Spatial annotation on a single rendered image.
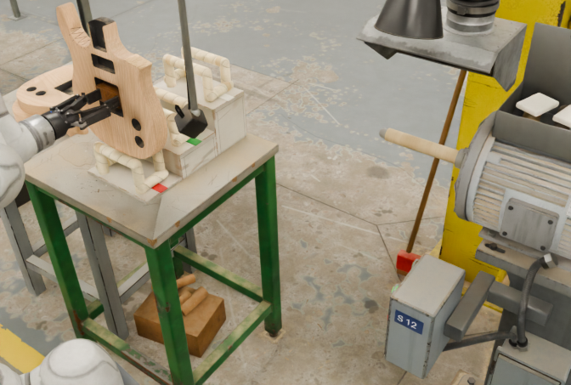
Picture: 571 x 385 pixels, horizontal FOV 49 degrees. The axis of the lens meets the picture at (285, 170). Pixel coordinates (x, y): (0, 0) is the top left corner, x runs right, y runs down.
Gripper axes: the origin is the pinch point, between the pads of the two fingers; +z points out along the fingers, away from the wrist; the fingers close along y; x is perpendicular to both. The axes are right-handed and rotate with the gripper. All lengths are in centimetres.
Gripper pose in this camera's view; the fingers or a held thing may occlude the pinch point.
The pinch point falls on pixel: (107, 98)
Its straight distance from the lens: 184.1
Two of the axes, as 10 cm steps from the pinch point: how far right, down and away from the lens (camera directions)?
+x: -0.2, -8.2, -5.7
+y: 8.0, 3.3, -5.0
